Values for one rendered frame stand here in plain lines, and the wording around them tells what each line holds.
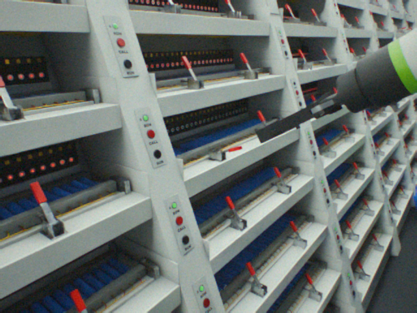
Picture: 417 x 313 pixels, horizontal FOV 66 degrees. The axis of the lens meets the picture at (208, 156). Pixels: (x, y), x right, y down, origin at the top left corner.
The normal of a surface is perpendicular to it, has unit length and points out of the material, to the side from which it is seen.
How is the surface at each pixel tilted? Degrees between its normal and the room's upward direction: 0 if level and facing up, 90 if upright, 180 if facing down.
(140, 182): 90
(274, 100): 90
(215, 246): 20
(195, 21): 110
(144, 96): 90
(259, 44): 90
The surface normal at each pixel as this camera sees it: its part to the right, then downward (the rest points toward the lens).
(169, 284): -0.04, -0.95
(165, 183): 0.72, -0.16
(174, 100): 0.78, 0.17
